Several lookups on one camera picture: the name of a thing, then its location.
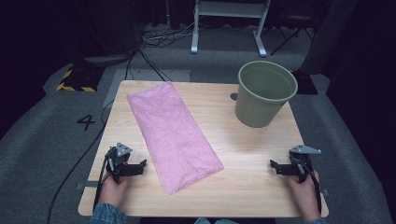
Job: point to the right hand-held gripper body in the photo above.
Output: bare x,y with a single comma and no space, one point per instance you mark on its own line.
301,161

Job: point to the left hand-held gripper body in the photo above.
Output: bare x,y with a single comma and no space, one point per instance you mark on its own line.
120,157

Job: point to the pink plastic bag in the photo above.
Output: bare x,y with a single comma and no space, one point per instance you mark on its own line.
174,137

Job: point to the green plastic bin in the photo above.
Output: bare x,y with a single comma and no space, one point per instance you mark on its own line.
258,105

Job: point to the person's left hand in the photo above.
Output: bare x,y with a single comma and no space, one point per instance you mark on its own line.
113,191

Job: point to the person's right hand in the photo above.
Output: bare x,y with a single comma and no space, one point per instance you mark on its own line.
303,196

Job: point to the dark round table grommet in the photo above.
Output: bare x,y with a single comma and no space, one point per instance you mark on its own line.
233,96

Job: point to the person's lap in jeans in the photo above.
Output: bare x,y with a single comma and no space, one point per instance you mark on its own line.
214,221

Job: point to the grey flat stand base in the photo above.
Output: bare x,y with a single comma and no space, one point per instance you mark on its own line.
107,59

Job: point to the black tripod stand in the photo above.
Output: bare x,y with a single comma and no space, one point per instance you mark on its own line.
291,37

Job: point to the grey table bracket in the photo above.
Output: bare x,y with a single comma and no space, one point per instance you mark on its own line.
85,185
325,193

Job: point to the grey slanted post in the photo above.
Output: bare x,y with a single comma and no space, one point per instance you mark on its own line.
330,34

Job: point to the white metal table frame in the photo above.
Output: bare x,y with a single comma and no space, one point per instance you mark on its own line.
230,9

